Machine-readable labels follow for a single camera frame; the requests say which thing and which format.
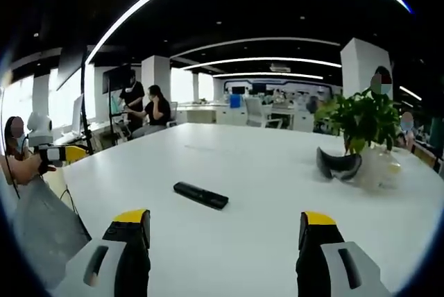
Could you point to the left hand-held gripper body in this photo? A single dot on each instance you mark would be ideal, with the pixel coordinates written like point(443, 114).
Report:
point(39, 130)

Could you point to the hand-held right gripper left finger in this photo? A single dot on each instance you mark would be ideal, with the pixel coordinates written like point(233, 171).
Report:
point(104, 262)

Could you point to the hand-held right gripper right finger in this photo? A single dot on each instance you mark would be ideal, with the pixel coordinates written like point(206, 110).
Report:
point(347, 262)

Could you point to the black remote control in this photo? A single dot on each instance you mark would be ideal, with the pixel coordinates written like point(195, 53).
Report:
point(201, 195)

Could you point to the person's left hand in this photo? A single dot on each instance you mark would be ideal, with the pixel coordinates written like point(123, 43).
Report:
point(32, 168)

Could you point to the person's head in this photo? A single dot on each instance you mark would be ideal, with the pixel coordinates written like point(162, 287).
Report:
point(8, 130)

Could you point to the white computer monitor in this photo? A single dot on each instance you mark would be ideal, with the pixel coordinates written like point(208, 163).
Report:
point(77, 116)

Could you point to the black tripod pole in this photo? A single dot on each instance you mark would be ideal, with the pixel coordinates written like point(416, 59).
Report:
point(86, 109)

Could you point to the black headset goggles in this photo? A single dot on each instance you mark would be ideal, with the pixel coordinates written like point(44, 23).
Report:
point(338, 165)

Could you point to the clear plastic bag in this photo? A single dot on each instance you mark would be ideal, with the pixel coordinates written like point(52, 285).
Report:
point(381, 168)

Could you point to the white office chair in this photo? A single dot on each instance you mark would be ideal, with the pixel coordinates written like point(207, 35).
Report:
point(172, 114)
point(256, 109)

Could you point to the white office counter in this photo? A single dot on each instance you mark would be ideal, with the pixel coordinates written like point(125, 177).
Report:
point(204, 114)

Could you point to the green potted plant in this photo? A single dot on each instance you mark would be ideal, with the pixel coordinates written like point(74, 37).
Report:
point(364, 120)

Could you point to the long curved ceiling light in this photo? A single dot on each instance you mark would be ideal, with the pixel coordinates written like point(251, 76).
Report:
point(145, 0)

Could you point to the blue box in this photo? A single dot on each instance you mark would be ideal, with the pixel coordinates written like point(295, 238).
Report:
point(236, 100)

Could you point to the ceiling light strip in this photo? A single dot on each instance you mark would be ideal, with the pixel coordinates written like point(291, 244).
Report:
point(263, 59)
point(267, 75)

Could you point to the black wall screen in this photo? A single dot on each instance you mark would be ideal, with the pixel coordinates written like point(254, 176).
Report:
point(116, 78)

